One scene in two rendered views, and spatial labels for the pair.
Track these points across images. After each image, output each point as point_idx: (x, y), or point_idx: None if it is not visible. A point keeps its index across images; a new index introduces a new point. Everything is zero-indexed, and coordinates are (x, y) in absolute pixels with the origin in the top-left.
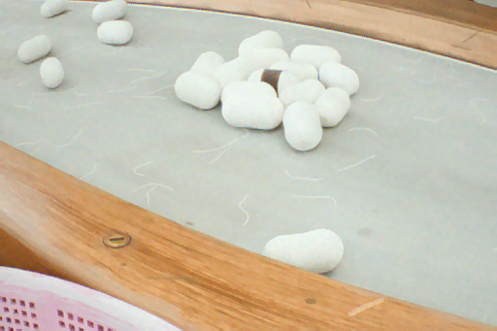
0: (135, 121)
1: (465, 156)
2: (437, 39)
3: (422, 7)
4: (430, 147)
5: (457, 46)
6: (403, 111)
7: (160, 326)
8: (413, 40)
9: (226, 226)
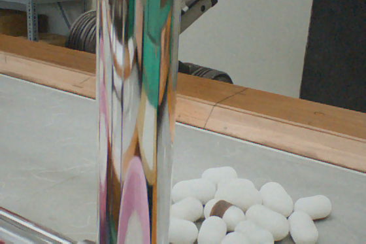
0: None
1: (16, 139)
2: (65, 82)
3: (69, 63)
4: (0, 133)
5: (76, 85)
6: (4, 117)
7: None
8: (51, 82)
9: None
